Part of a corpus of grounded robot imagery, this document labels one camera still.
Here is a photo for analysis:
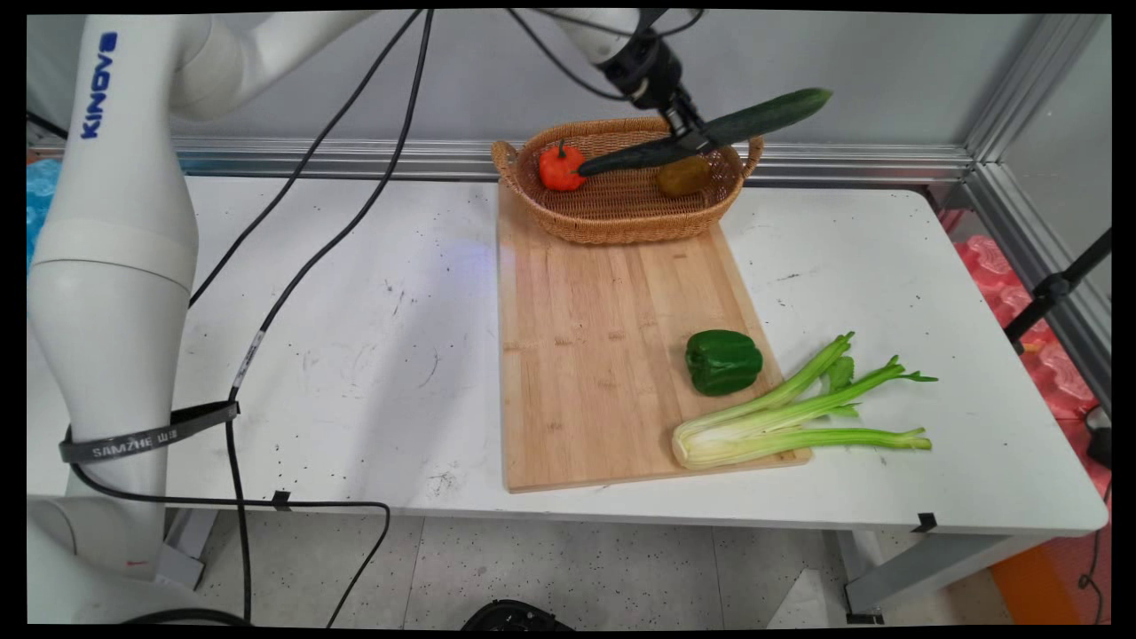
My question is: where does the black round floor object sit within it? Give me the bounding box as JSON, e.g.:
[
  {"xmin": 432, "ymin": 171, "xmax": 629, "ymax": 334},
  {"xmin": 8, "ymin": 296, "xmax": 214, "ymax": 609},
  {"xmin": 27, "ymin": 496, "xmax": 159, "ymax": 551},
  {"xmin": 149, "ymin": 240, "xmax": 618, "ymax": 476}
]
[{"xmin": 461, "ymin": 599, "xmax": 576, "ymax": 631}]

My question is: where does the yellow brown round vegetable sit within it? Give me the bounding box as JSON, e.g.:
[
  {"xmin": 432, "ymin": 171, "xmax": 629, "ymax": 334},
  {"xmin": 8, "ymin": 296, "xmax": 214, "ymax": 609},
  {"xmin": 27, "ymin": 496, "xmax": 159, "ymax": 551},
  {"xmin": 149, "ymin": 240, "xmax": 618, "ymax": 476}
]
[{"xmin": 657, "ymin": 155, "xmax": 714, "ymax": 198}]

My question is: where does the grey table leg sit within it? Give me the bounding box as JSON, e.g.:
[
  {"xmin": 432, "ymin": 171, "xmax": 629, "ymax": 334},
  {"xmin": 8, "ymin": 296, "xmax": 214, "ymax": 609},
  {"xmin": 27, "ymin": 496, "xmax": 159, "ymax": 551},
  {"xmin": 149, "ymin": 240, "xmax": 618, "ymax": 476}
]
[
  {"xmin": 160, "ymin": 508, "xmax": 223, "ymax": 591},
  {"xmin": 839, "ymin": 530, "xmax": 1057, "ymax": 625}
]

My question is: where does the black tripod leg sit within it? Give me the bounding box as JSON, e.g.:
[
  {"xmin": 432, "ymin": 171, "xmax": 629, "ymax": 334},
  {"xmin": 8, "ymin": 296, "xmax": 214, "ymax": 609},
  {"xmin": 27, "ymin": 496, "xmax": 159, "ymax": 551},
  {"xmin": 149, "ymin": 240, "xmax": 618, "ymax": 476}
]
[{"xmin": 1003, "ymin": 229, "xmax": 1112, "ymax": 354}]

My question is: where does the dark green cucumber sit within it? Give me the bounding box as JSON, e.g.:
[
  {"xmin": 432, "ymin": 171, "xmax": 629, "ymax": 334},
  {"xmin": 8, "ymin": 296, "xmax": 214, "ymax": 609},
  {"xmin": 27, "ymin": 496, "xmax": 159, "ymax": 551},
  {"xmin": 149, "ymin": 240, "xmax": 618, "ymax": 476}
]
[{"xmin": 579, "ymin": 87, "xmax": 833, "ymax": 177}]

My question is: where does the black printed velcro strap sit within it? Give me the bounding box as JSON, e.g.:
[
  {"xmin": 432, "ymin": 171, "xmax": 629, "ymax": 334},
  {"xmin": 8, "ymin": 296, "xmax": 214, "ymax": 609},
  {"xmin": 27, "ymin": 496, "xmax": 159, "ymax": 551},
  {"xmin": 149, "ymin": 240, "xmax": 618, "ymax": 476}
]
[{"xmin": 59, "ymin": 401, "xmax": 241, "ymax": 465}]

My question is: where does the orange floor object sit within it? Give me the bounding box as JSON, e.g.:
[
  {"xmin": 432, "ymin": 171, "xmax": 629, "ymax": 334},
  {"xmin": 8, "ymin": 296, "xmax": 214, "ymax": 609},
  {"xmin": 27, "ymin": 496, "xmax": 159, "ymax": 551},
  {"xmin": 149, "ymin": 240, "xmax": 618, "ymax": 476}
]
[{"xmin": 990, "ymin": 532, "xmax": 1110, "ymax": 625}]

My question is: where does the small red pepper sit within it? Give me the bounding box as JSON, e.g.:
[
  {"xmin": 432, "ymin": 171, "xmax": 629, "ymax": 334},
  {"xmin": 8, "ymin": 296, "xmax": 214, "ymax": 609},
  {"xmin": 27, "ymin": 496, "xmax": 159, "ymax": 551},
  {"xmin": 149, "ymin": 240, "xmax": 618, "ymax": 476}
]
[{"xmin": 539, "ymin": 139, "xmax": 588, "ymax": 193}]

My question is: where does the aluminium frame post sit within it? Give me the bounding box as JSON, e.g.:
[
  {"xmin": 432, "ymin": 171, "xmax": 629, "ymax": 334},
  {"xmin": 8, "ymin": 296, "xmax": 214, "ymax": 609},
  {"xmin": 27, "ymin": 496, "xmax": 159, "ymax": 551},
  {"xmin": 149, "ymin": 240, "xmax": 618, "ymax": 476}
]
[{"xmin": 966, "ymin": 13, "xmax": 1106, "ymax": 166}]

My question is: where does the small black device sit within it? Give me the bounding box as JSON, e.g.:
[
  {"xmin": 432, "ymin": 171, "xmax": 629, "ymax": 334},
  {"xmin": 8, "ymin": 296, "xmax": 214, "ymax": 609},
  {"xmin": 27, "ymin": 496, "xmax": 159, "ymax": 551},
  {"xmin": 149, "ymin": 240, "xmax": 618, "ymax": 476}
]
[{"xmin": 1085, "ymin": 406, "xmax": 1112, "ymax": 469}]

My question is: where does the blue plastic wrap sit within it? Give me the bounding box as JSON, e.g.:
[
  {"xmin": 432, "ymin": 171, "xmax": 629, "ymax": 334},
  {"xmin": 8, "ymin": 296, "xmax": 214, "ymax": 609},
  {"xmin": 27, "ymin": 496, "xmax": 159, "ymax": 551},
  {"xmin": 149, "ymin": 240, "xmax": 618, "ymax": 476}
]
[{"xmin": 27, "ymin": 158, "xmax": 61, "ymax": 267}]

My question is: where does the thin black cable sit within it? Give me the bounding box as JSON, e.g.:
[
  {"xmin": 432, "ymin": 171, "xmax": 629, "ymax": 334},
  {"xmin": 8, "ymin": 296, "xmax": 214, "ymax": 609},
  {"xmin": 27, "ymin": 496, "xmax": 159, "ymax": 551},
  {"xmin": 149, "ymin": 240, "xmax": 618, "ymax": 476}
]
[{"xmin": 189, "ymin": 9, "xmax": 706, "ymax": 309}]

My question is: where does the long aluminium frame rail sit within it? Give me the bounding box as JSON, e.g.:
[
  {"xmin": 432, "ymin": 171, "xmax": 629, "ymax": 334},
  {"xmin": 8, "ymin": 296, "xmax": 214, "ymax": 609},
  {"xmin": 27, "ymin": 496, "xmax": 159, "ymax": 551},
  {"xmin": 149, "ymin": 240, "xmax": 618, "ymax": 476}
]
[{"xmin": 173, "ymin": 135, "xmax": 974, "ymax": 187}]

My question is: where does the celery bunch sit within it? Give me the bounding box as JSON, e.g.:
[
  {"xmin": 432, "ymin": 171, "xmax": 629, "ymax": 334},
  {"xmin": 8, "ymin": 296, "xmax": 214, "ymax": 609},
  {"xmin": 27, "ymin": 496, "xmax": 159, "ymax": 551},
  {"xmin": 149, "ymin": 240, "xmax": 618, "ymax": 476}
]
[{"xmin": 671, "ymin": 331, "xmax": 939, "ymax": 471}]

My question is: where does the black cable with white label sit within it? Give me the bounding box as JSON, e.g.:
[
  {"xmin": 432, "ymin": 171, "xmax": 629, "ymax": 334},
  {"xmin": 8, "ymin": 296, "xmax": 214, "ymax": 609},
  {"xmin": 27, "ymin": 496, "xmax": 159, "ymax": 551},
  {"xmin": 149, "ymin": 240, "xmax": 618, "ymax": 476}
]
[{"xmin": 222, "ymin": 9, "xmax": 640, "ymax": 624}]

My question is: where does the woven wicker basket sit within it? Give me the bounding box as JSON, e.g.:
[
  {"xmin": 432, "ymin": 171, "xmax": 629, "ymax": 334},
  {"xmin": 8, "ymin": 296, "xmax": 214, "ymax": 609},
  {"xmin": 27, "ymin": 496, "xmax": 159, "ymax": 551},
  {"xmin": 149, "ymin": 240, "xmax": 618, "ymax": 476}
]
[{"xmin": 491, "ymin": 116, "xmax": 765, "ymax": 247}]

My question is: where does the black floor cable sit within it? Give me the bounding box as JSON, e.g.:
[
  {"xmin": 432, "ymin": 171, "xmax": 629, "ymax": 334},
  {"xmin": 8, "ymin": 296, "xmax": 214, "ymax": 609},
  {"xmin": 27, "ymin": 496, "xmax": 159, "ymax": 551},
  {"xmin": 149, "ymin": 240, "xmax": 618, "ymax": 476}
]
[{"xmin": 69, "ymin": 461, "xmax": 392, "ymax": 628}]

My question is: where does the red bubble wrap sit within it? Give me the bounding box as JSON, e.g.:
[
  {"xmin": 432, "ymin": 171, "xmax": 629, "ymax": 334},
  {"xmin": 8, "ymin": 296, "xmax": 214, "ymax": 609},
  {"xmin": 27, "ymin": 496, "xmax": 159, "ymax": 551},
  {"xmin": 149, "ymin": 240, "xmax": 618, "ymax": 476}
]
[{"xmin": 939, "ymin": 209, "xmax": 1112, "ymax": 525}]

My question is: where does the bamboo cutting board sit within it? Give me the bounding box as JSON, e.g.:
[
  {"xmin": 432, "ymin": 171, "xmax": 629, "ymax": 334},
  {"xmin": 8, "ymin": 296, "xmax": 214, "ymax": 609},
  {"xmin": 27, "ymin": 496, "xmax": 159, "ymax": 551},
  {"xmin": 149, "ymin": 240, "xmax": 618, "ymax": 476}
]
[{"xmin": 495, "ymin": 182, "xmax": 814, "ymax": 494}]

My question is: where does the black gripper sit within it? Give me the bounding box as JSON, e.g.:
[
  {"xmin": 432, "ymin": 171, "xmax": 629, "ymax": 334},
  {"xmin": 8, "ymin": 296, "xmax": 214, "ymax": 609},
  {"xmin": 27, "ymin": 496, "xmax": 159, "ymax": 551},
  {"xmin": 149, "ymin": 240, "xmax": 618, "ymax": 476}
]
[{"xmin": 603, "ymin": 30, "xmax": 716, "ymax": 151}]

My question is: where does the short aluminium frame rail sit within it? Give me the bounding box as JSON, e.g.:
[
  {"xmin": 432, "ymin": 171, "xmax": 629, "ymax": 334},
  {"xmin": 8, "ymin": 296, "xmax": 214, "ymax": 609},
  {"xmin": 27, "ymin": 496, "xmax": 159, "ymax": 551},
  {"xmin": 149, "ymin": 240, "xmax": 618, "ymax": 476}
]
[{"xmin": 963, "ymin": 162, "xmax": 1112, "ymax": 414}]

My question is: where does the green bell pepper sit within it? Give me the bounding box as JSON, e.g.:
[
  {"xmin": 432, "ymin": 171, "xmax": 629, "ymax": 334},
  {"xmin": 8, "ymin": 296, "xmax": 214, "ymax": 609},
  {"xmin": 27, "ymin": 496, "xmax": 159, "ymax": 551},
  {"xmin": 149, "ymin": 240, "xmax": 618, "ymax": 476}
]
[{"xmin": 683, "ymin": 329, "xmax": 764, "ymax": 398}]

